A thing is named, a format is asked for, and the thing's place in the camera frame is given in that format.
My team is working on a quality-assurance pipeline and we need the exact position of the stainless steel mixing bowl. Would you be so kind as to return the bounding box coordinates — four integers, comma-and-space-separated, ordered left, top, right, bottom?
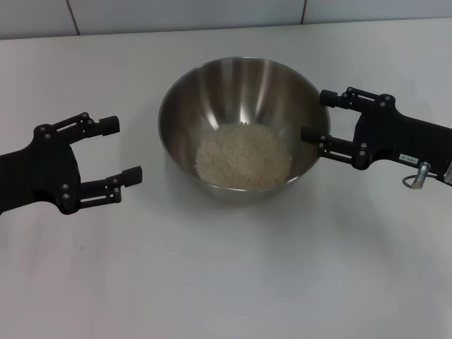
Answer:
157, 56, 332, 206

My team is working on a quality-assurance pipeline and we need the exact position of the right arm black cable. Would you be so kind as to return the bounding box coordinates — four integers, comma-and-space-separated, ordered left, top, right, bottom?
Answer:
400, 161, 432, 191

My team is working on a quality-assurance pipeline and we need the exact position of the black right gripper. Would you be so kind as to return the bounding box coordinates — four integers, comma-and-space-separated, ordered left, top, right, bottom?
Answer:
300, 86, 452, 181

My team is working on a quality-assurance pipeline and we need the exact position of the white rice heap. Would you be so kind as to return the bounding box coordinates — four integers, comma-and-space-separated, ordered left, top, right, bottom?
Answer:
195, 123, 293, 191

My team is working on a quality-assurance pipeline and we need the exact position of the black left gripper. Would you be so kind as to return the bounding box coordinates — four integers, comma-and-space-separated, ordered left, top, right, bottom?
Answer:
0, 112, 143, 217

